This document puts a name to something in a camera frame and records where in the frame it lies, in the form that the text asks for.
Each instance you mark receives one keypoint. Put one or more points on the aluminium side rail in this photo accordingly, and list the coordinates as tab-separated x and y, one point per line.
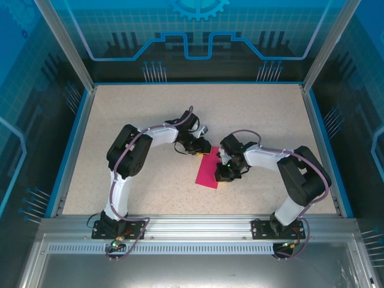
75	144
322	144

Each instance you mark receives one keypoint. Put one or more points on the aluminium mounting rail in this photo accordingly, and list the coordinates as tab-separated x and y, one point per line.
198	226

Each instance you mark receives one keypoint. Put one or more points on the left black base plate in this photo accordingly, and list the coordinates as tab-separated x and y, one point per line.
135	232

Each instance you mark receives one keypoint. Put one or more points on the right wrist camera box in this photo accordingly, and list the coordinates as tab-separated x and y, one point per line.
222	153

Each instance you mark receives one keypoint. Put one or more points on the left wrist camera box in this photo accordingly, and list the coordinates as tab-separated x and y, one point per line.
204	129

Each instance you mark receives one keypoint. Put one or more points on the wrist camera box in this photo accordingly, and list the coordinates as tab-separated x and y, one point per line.
222	153
204	129

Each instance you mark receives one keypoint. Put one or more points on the pink paper sheet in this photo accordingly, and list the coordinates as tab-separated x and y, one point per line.
205	171

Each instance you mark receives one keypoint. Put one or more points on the metal tray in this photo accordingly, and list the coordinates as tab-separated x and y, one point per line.
192	270

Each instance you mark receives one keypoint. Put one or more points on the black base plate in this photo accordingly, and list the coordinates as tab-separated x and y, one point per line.
135	232
259	229

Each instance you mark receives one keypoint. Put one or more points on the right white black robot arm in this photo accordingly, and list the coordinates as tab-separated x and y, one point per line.
300	180

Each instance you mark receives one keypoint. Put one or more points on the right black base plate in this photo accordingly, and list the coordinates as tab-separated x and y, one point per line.
259	229

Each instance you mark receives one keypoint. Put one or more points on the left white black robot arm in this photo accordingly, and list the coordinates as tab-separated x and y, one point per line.
120	192

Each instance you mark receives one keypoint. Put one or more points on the aluminium frame post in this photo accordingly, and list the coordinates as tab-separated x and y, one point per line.
330	39
64	45

